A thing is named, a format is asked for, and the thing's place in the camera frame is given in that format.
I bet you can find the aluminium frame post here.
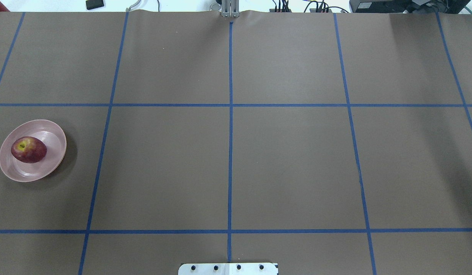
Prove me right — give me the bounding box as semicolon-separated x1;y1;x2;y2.
216;0;240;18

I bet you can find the black device on table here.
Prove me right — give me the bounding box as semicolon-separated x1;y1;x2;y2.
85;0;105;11

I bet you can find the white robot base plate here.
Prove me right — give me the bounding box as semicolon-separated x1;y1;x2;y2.
178;262;279;275

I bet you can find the red apple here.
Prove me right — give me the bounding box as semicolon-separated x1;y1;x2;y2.
11;136;47;164

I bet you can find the pink plastic plate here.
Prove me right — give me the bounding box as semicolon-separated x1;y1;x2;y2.
0;120;67;183

